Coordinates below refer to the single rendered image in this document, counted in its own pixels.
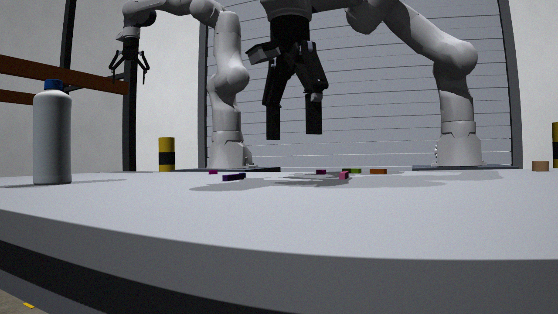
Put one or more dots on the brown cylinder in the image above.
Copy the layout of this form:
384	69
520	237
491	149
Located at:
540	165

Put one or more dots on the lime green rod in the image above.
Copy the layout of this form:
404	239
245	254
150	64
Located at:
351	170

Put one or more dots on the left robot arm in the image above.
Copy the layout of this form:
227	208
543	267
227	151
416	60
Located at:
453	59

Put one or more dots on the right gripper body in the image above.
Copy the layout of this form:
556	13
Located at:
130	44

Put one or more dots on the dark purple rod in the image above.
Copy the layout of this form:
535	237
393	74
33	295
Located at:
232	177

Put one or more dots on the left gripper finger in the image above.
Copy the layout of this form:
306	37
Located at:
308	73
274	88

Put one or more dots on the white plastic bottle with blue cap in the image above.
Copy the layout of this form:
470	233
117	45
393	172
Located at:
52	135

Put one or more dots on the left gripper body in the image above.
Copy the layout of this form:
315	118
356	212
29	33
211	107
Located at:
291	30

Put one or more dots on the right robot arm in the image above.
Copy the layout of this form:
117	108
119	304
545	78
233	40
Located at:
227	151

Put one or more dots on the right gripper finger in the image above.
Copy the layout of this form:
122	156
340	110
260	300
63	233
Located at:
141	65
112	68

